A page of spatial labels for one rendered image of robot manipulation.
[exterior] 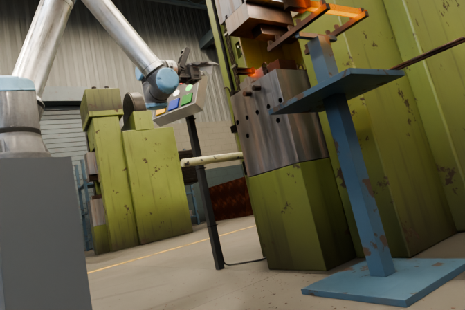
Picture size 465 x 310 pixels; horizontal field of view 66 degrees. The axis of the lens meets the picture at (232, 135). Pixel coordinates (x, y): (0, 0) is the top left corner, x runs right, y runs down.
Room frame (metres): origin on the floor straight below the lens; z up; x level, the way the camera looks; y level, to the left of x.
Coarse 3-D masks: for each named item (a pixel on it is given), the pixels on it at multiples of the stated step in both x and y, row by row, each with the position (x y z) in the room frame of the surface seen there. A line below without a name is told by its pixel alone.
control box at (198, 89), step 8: (176, 88) 2.17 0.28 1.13; (184, 88) 2.13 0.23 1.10; (192, 88) 2.08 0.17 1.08; (200, 88) 2.08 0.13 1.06; (176, 96) 2.13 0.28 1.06; (192, 96) 2.04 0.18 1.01; (200, 96) 2.06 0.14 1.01; (168, 104) 2.14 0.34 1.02; (192, 104) 2.02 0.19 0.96; (200, 104) 2.05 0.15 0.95; (168, 112) 2.10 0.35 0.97; (176, 112) 2.09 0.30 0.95; (184, 112) 2.09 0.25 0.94; (192, 112) 2.08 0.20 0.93; (160, 120) 2.17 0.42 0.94; (168, 120) 2.16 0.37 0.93
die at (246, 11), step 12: (240, 12) 1.79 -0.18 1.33; (252, 12) 1.76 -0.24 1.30; (264, 12) 1.82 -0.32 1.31; (276, 12) 1.87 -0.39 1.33; (288, 12) 1.93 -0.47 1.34; (228, 24) 1.88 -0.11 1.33; (240, 24) 1.81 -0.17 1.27; (252, 24) 1.83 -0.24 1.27; (276, 24) 1.90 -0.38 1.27; (288, 24) 1.93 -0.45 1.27; (240, 36) 1.94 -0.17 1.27; (252, 36) 1.98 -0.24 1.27
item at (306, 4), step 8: (288, 0) 1.06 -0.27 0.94; (296, 0) 1.08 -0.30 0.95; (304, 0) 1.10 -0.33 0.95; (288, 8) 1.07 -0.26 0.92; (296, 8) 1.08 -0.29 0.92; (304, 8) 1.09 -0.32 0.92; (312, 8) 1.12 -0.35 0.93; (336, 8) 1.18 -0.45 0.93; (344, 8) 1.20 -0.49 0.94; (352, 8) 1.23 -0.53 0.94; (344, 16) 1.24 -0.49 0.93; (352, 16) 1.25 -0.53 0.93
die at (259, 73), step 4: (260, 68) 1.75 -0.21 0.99; (264, 68) 1.76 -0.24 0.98; (256, 72) 1.78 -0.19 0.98; (260, 72) 1.76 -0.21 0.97; (252, 76) 1.81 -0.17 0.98; (256, 76) 1.79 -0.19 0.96; (260, 76) 1.77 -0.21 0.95; (244, 80) 1.87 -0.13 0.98; (248, 80) 1.84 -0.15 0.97; (252, 80) 1.82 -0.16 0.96; (240, 84) 1.90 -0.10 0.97; (244, 84) 1.87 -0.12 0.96; (248, 84) 1.85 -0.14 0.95
